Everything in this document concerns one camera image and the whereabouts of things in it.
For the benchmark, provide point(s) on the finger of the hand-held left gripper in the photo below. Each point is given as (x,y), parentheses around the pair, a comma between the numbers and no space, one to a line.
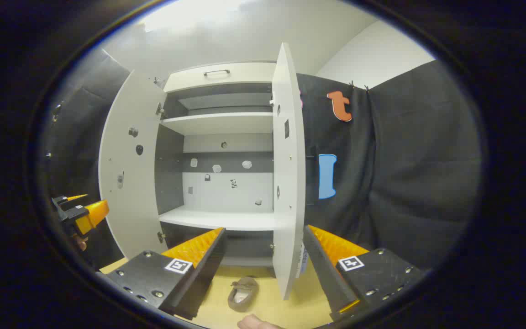
(64,199)
(94,214)

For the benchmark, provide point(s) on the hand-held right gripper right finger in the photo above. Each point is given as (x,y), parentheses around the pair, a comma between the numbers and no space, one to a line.
(327,278)

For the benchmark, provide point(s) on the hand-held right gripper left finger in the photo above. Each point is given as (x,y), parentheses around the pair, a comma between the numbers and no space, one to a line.
(203,278)

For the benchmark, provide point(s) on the brown fuzzy shoe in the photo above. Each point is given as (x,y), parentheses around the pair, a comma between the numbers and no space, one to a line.
(244,288)

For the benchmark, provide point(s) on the white shoe cabinet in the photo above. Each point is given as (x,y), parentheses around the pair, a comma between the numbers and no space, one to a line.
(226,187)

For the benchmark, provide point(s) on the metal door hinge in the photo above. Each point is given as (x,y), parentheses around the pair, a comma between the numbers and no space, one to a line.
(161,236)
(159,108)

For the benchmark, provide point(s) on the white cabinet shelf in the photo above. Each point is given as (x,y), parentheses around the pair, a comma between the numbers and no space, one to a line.
(217,123)
(217,219)

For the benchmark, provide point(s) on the blue box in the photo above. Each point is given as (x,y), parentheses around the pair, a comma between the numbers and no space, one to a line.
(303,262)

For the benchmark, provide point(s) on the black backdrop cloth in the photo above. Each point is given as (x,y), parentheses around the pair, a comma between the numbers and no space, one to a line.
(404,173)

